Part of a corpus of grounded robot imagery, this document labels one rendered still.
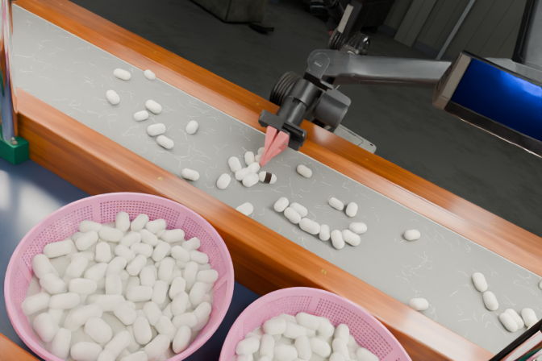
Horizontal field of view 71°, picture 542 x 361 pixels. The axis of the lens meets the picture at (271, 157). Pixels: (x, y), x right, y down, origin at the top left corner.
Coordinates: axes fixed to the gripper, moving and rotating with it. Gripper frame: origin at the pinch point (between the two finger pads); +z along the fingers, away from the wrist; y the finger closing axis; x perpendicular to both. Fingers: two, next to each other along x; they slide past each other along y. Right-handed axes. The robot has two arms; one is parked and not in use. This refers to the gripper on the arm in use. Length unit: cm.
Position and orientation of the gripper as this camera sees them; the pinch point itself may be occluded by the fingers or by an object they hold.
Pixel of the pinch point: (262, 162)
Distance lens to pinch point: 77.5
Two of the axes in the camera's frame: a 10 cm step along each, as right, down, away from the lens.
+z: -4.9, 8.3, -2.8
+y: 8.7, 4.6, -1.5
